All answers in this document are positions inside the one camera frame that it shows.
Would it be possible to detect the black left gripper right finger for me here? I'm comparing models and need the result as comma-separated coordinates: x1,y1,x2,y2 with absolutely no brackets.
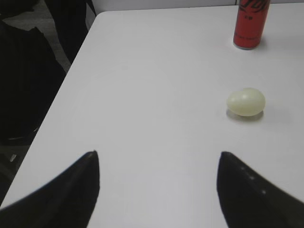
217,152,304,228

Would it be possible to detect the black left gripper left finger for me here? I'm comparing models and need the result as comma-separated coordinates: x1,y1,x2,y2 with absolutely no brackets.
0,151,100,228

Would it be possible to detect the white egg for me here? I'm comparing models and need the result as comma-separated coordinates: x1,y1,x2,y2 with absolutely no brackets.
226,88,266,117

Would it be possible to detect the red soda can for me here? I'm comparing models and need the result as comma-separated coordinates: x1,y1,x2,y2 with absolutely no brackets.
233,0,270,49

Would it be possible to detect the black bag beside table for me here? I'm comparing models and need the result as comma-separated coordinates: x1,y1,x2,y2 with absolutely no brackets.
0,0,97,147

